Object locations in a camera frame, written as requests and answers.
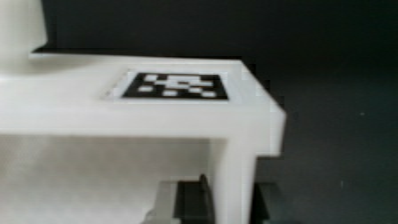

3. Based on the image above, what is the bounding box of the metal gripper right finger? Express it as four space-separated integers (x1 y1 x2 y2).
253 182 293 224

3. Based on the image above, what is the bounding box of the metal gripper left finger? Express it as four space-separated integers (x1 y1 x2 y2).
142 174 215 224

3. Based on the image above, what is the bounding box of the white drawer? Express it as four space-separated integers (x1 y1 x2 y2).
0 0 286 224

